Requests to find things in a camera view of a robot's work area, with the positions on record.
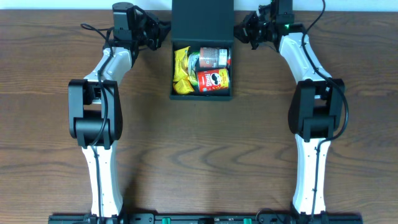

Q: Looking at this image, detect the yellow snack packet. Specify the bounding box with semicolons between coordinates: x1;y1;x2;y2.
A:
173;46;190;82

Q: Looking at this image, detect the black gift box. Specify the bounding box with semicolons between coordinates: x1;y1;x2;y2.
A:
169;0;236;102

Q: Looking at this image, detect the silver Pringles can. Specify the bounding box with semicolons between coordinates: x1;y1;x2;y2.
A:
199;47;231;68

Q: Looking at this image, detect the green snack packet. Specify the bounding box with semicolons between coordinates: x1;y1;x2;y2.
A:
187;52;200;86

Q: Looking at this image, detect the red Pringles can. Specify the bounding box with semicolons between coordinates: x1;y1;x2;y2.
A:
197;68;229;93

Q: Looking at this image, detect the orange-yellow snack packet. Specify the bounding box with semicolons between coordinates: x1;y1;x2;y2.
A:
173;79;195;95

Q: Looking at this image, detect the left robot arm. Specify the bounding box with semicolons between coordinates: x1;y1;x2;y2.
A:
68;2;171;223

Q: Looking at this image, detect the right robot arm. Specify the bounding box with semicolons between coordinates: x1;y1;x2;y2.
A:
234;1;349;221

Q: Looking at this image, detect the left black cable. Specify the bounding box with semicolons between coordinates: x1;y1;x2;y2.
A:
80;4;150;224

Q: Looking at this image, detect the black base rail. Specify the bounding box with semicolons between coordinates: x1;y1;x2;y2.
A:
48;212;364;224

